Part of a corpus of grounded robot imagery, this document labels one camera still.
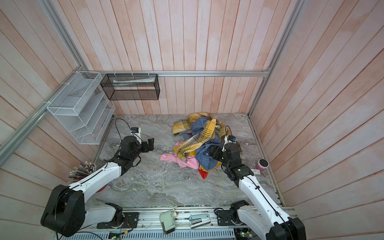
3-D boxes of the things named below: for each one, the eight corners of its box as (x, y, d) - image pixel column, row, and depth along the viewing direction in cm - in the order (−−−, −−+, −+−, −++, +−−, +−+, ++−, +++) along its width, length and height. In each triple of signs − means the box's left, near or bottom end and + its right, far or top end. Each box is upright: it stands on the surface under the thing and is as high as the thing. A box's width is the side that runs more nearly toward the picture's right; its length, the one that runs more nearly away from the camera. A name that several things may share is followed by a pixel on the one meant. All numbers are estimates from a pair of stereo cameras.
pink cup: (256, 172, 92) (260, 168, 87) (253, 163, 96) (257, 158, 91) (266, 172, 92) (270, 168, 87) (263, 163, 96) (267, 158, 91)
